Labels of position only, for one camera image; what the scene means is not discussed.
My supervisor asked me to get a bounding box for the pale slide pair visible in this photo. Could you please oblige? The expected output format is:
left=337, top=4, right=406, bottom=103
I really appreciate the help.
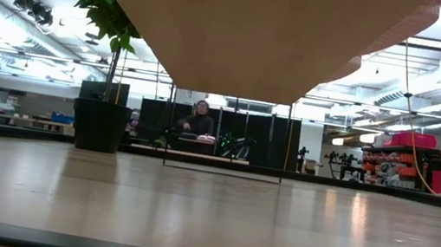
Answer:
left=196, top=133, right=217, bottom=144

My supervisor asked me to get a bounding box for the person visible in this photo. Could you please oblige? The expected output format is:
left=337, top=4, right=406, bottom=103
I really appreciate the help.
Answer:
left=175, top=95, right=220, bottom=139

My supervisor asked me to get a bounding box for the small wooden table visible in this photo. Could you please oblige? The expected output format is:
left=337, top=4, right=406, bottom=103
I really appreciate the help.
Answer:
left=173, top=134, right=217, bottom=157

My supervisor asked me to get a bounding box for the black plant pot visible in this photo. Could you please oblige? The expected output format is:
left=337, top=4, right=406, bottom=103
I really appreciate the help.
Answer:
left=66, top=95, right=135, bottom=158

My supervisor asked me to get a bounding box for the black stand cluster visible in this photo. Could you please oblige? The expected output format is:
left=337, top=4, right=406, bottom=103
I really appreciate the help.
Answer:
left=321, top=149, right=360, bottom=182

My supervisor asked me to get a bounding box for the black rectangular panel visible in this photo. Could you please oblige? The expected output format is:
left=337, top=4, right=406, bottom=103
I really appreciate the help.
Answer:
left=78, top=76, right=132, bottom=107

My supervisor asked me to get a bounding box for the blue box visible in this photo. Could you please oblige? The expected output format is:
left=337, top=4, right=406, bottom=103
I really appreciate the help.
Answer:
left=49, top=110, right=76, bottom=126

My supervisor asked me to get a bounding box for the green leafy plant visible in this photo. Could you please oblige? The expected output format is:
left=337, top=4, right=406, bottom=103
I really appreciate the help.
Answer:
left=45, top=0, right=146, bottom=107

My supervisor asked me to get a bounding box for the black storage rack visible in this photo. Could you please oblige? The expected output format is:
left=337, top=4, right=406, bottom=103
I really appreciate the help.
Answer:
left=356, top=125, right=441, bottom=197

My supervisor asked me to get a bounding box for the large red bin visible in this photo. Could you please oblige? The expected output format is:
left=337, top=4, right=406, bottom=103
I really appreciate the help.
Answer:
left=382, top=127, right=439, bottom=153

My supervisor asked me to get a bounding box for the black ceiling spotlight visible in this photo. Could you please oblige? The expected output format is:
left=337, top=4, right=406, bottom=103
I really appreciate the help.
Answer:
left=9, top=0, right=57, bottom=29

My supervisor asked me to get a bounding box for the black camera stand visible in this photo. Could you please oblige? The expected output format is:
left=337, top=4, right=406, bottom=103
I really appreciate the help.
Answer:
left=295, top=145, right=311, bottom=175

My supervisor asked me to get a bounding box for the yellow hanging cable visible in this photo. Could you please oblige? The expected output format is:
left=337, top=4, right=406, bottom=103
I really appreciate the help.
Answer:
left=382, top=39, right=441, bottom=198

